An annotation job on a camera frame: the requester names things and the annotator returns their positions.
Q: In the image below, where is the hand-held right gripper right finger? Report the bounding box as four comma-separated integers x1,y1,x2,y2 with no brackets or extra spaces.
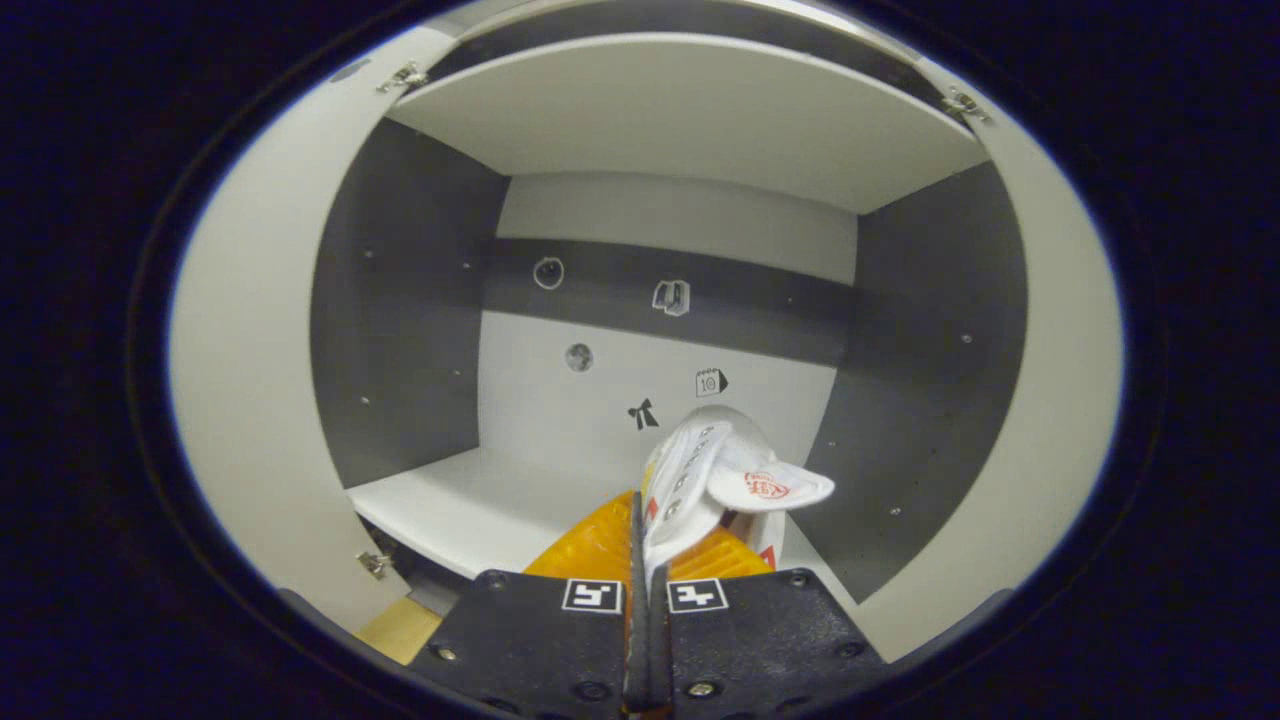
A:
648,528,888,720

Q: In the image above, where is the grey cabinet door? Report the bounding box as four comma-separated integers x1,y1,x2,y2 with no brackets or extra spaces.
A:
855,55,1126,666
168,25,456,636

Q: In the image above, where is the grey shoe cabinet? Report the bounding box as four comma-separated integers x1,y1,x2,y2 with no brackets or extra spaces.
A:
310,0,1031,611

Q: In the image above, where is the white shoe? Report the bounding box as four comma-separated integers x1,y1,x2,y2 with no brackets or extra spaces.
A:
640,405,836,601

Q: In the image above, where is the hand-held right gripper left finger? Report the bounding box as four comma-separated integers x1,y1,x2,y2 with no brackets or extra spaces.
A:
410,490,651,720

